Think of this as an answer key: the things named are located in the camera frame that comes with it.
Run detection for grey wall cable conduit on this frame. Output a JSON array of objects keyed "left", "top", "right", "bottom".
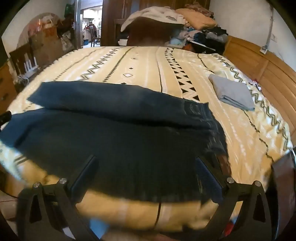
[{"left": 261, "top": 10, "right": 275, "bottom": 54}]

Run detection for grey folded cloth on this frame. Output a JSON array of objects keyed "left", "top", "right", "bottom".
[{"left": 208, "top": 74, "right": 256, "bottom": 112}]

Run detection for wooden headboard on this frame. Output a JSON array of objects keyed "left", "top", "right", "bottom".
[{"left": 223, "top": 35, "right": 296, "bottom": 139}]

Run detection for brown cardboard box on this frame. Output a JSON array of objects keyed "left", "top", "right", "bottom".
[{"left": 30, "top": 25, "right": 75, "bottom": 68}]

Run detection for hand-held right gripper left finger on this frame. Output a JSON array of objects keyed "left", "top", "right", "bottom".
[{"left": 16, "top": 155, "right": 100, "bottom": 241}]

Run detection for dark wooden chair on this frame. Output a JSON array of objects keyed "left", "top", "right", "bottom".
[{"left": 9, "top": 43, "right": 39, "bottom": 77}]

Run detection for white crumpled cloth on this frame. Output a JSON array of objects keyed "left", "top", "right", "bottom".
[{"left": 121, "top": 6, "right": 189, "bottom": 32}]

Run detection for yellow patterned blanket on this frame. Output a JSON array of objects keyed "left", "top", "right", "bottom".
[{"left": 0, "top": 46, "right": 294, "bottom": 235}]

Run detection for pile of mixed clothes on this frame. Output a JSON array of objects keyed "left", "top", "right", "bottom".
[{"left": 170, "top": 23, "right": 229, "bottom": 55}]

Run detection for tan pillow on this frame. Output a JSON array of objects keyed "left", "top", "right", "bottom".
[{"left": 176, "top": 9, "right": 218, "bottom": 30}]

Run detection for dark blue denim pants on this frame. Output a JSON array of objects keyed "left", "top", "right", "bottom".
[{"left": 0, "top": 81, "right": 232, "bottom": 202}]

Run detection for wooden side cabinet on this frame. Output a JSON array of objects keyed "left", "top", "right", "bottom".
[{"left": 0, "top": 62, "right": 18, "bottom": 114}]

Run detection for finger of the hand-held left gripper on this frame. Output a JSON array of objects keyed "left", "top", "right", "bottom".
[{"left": 0, "top": 110, "right": 12, "bottom": 126}]

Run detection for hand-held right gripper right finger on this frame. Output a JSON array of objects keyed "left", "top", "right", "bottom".
[{"left": 195, "top": 156, "right": 278, "bottom": 241}]

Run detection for dark wooden wardrobe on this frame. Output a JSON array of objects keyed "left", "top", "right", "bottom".
[{"left": 101, "top": 0, "right": 211, "bottom": 47}]

